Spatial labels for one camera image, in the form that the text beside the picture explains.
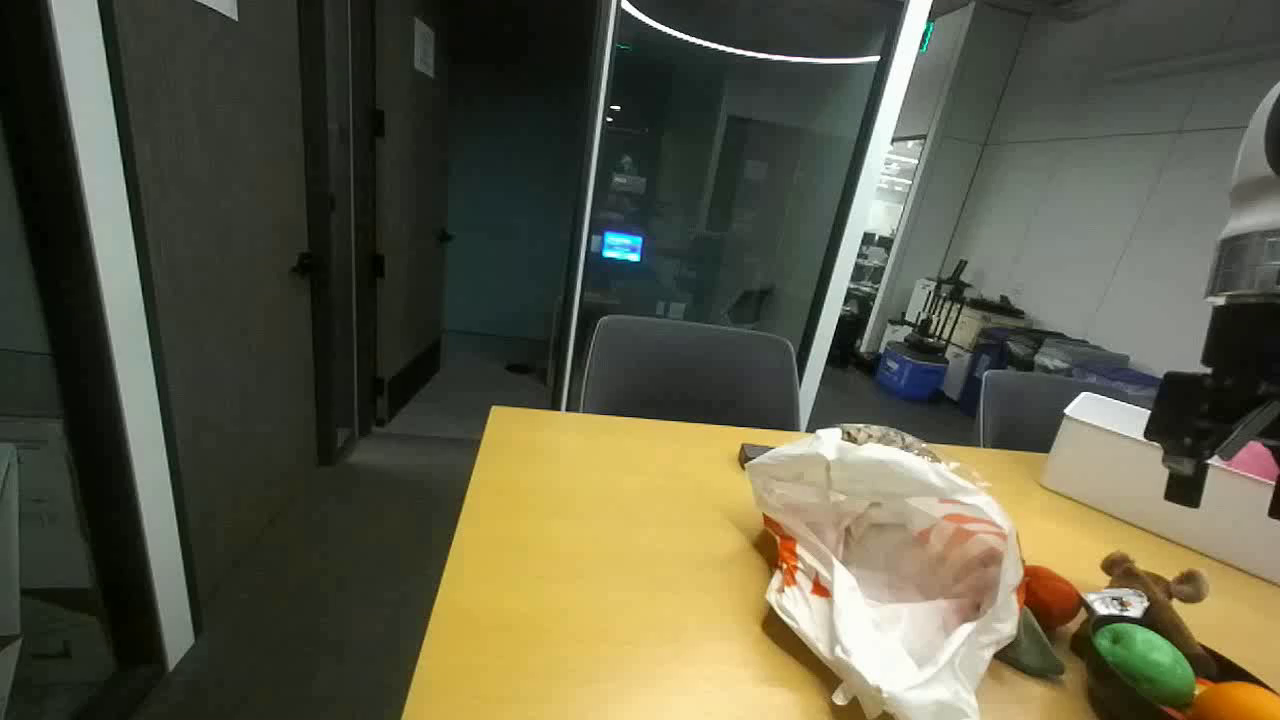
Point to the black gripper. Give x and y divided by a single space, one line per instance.
1233 362

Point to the green toy apple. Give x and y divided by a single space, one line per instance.
1144 662

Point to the toy orange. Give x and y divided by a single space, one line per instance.
1236 700

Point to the pink item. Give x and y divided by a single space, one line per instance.
1254 461

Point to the white storage box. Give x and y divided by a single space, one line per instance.
1123 464

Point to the brown plush toy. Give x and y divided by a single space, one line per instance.
1158 593

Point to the red toy fruit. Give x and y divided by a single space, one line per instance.
1053 593

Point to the black bowl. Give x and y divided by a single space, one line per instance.
1105 680

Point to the blue bin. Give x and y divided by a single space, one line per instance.
912 373

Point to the white orange striped cloth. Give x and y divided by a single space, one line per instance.
887 562

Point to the clear bag of wooden pieces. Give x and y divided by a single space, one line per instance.
882 433

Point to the small black device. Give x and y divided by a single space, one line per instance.
749 452

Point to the blue lit monitor screen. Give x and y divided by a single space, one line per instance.
623 244

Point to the grey door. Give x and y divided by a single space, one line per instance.
407 200

